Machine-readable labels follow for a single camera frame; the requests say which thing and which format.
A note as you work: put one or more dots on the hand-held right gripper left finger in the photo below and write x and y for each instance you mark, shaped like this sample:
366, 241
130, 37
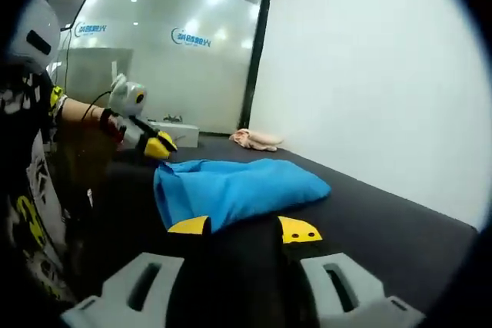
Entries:
127, 293

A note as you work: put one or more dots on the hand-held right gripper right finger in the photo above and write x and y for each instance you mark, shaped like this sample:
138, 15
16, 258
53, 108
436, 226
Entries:
353, 293

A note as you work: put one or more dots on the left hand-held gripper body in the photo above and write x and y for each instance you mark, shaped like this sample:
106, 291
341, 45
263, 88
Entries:
130, 97

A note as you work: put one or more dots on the blue cloth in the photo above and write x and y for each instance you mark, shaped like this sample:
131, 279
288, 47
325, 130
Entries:
238, 186

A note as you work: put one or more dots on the pink folded cloth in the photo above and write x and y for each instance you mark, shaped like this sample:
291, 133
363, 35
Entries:
255, 140

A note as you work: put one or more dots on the person's left hand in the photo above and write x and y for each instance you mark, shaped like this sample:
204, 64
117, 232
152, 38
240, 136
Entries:
114, 127

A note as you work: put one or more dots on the white cardboard box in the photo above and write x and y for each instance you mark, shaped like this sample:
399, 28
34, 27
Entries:
180, 134

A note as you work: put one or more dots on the white worn device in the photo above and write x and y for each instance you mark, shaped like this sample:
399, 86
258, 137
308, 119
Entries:
32, 32

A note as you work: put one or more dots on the person in patterned shirt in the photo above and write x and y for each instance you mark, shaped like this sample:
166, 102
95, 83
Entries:
27, 189

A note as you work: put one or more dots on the black door frame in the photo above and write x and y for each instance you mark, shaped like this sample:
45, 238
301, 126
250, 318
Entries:
257, 47

